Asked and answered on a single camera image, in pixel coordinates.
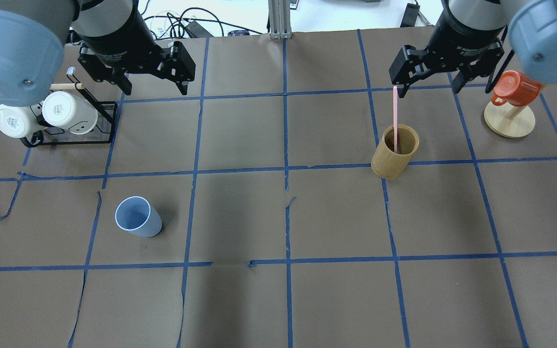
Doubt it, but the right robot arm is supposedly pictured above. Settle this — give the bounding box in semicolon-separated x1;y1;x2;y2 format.
389;0;557;98

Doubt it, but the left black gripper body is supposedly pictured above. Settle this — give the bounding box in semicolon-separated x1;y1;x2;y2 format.
72;5;161;73

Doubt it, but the aluminium frame post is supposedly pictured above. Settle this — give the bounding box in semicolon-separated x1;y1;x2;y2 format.
268;0;293;39

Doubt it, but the light blue plastic cup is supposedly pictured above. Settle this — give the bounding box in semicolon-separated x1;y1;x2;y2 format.
114;196;163;238

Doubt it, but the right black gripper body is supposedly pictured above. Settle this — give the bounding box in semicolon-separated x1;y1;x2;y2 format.
427;10;504;72

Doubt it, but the pink chopstick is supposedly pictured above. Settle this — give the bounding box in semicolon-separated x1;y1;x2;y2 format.
393;86;399;154

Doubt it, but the wooden mug tree stand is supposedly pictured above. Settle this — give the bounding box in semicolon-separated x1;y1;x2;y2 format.
484;102;536;139

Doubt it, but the orange mug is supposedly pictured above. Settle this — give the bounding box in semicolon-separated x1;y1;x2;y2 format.
491;70;543;107

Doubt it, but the bamboo chopstick holder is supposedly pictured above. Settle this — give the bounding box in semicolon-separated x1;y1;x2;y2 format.
370;125;420;180

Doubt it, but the white cup left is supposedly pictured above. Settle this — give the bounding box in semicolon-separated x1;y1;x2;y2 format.
0;104;47;139

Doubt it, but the white smiley cup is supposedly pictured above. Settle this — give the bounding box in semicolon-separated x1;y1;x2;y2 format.
42;91;99;135

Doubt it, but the black wire cup rack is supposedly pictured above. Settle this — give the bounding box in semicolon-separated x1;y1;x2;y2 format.
20;67;118;148

